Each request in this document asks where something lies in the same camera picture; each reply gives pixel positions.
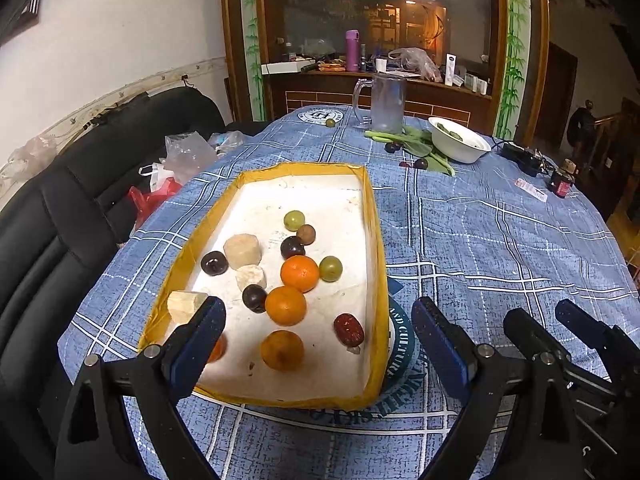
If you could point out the dark purple plum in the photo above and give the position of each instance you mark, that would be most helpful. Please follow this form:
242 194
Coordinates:
392 147
292 247
214 263
421 163
254 299

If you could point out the yellow-edged white tray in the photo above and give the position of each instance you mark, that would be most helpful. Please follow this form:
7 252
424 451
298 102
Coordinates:
310 195

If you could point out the red jujube date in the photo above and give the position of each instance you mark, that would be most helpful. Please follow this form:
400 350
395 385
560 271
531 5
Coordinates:
348 329

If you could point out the pink plastic bag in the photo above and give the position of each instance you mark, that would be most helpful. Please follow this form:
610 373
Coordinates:
417 60

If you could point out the white pink packet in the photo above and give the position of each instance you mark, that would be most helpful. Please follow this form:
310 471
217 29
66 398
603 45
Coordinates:
530 190

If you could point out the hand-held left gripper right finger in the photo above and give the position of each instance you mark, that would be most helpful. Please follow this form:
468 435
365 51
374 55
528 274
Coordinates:
442 355

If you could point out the green jujube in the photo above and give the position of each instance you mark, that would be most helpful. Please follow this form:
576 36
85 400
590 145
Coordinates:
294 220
330 267

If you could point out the small white boxes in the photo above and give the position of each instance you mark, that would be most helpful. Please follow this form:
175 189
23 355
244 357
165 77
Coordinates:
475 82

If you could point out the white plastic bag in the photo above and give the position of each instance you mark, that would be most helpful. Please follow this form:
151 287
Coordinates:
152 172

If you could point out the green leafy vegetables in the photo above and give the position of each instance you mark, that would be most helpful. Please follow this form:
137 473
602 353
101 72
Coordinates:
417 144

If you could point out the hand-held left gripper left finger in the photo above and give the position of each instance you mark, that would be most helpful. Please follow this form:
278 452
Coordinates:
200 345

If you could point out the clear bluish plastic bag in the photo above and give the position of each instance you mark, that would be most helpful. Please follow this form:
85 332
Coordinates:
227 139

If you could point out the dark jar with red label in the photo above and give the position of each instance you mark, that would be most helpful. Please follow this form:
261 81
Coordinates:
562 185

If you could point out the green vegetables in bowl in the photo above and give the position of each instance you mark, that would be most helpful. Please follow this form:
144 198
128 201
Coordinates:
447 130

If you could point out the brown wooden door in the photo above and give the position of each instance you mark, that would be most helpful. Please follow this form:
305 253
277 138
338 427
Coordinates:
555 95

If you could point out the pale beige chunk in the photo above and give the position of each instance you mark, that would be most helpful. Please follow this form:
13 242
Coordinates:
242 250
184 305
250 277

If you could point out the brown plum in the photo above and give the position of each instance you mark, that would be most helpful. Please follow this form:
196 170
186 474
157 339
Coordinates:
306 234

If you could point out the red plastic bag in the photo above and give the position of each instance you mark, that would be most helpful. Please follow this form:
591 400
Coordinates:
150 199

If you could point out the orange snack packet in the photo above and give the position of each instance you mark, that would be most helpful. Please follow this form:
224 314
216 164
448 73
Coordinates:
330 65

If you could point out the black leather sofa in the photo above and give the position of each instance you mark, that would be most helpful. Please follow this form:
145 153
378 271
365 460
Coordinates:
50 240

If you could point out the wooden sideboard cabinet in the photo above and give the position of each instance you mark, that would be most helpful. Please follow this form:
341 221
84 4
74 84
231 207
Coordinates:
320 92

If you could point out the black power adapter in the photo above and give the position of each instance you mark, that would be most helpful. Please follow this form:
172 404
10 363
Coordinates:
520 155

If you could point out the blue plaid tablecloth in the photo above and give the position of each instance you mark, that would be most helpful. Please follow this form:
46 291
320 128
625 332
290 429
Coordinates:
475 240

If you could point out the crumpled clear plastic bag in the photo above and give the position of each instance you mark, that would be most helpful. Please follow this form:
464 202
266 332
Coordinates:
30 152

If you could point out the white bowl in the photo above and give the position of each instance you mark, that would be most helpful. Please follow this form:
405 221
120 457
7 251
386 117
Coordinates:
460 152

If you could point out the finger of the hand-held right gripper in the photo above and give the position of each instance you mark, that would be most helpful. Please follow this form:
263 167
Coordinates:
580 317
525 327

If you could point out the flat white box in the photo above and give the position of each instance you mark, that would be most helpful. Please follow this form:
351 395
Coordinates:
287 67

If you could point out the clear glass pitcher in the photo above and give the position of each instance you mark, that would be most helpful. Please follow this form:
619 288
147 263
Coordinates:
385 105

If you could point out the bamboo painted wooden frame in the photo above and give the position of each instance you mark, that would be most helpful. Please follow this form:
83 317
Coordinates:
515 35

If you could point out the white cup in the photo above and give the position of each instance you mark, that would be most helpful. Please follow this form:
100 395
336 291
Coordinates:
381 65

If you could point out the orange mandarin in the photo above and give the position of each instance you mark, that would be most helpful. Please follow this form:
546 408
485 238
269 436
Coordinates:
282 351
285 306
299 273
219 349

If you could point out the purple bottle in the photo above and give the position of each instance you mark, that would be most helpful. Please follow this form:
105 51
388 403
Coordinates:
352 50

